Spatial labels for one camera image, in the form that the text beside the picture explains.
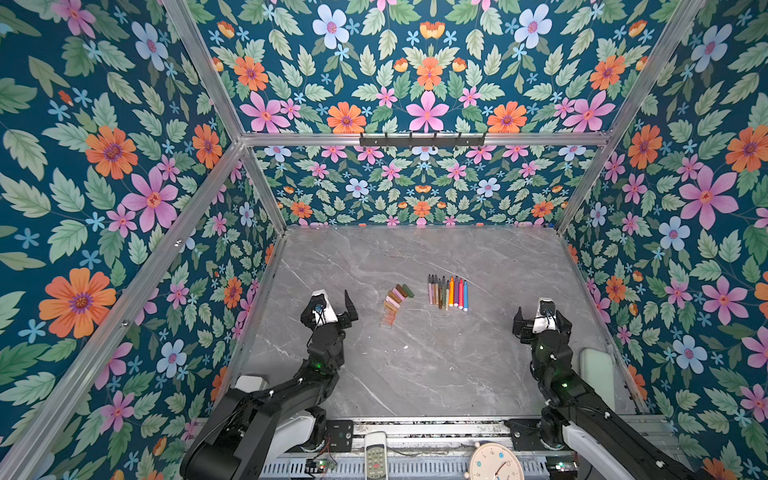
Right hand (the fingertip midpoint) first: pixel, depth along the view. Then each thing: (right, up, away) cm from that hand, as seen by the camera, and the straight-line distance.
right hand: (538, 310), depth 82 cm
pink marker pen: (-18, +3, +18) cm, 26 cm away
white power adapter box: (-79, -19, -4) cm, 81 cm away
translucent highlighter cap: (-43, -3, +13) cm, 45 cm away
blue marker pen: (-17, +2, +17) cm, 24 cm away
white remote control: (-44, -32, -12) cm, 56 cm away
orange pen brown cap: (-28, +3, +19) cm, 34 cm away
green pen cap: (-37, +3, +19) cm, 41 cm away
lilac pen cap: (-40, +2, +18) cm, 44 cm away
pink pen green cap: (-29, +2, +17) cm, 34 cm away
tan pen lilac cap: (-27, +3, +19) cm, 33 cm away
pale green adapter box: (+16, -17, 0) cm, 23 cm away
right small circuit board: (0, -35, -12) cm, 37 cm away
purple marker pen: (-20, +3, +18) cm, 27 cm away
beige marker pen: (-23, +2, +16) cm, 29 cm away
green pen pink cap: (-24, +3, +19) cm, 31 cm away
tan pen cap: (-41, +1, +16) cm, 44 cm away
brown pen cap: (-39, +3, +19) cm, 43 cm away
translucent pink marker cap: (-42, -5, +12) cm, 44 cm away
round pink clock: (-16, -32, -14) cm, 39 cm away
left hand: (-58, +6, -1) cm, 58 cm away
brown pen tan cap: (-26, +2, +17) cm, 31 cm away
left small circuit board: (-58, -35, -12) cm, 68 cm away
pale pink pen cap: (-42, 0, +16) cm, 45 cm away
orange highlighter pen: (-22, +3, +17) cm, 28 cm away
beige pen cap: (-43, -1, +15) cm, 45 cm away
